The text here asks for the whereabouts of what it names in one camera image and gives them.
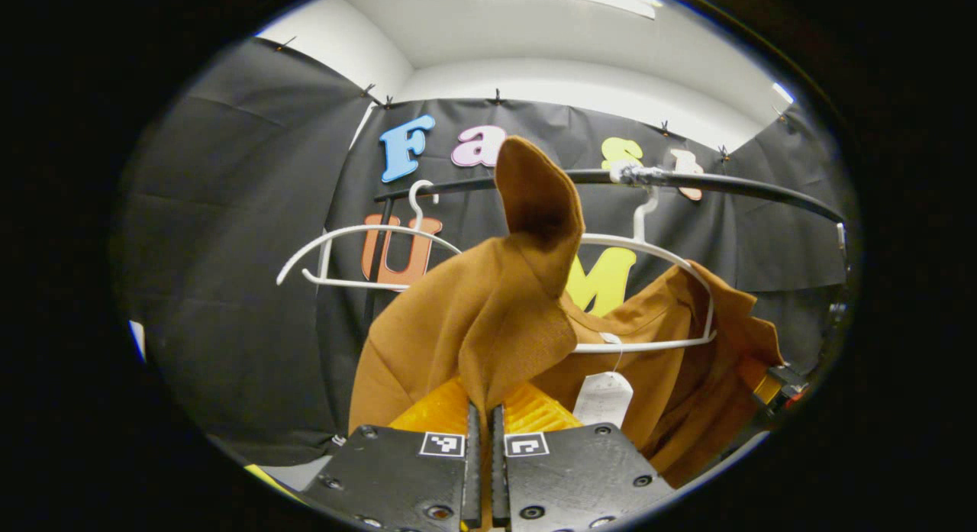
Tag black backdrop cloth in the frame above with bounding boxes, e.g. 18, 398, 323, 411
114, 37, 852, 468

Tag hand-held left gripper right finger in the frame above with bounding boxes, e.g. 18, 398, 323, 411
490, 381, 678, 532

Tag brown shirt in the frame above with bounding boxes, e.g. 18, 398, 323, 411
349, 135, 785, 491

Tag black clothes rack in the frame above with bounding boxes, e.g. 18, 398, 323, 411
363, 168, 846, 342

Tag white clothes hanger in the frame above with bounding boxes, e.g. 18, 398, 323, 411
572, 160, 720, 355
276, 179, 463, 292

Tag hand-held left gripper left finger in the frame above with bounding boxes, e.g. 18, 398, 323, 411
301, 376, 483, 532

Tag row of black cloth clips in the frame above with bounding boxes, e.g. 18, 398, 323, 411
279, 36, 787, 159

